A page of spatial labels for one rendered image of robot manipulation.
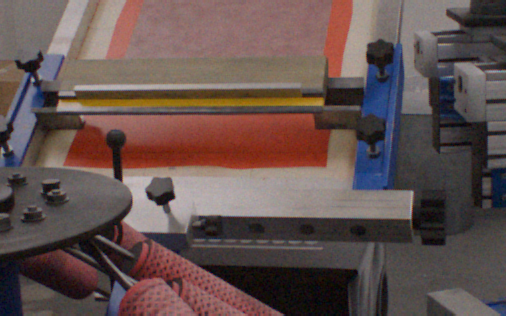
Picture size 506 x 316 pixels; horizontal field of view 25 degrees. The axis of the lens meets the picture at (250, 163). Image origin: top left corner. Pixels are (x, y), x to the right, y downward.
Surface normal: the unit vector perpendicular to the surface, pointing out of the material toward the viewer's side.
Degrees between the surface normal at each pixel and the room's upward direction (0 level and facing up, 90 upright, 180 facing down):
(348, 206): 32
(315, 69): 42
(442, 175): 93
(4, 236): 0
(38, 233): 0
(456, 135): 90
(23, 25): 90
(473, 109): 90
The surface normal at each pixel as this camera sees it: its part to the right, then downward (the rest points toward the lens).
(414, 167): -0.53, 0.29
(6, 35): 0.97, 0.00
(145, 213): -0.16, -0.69
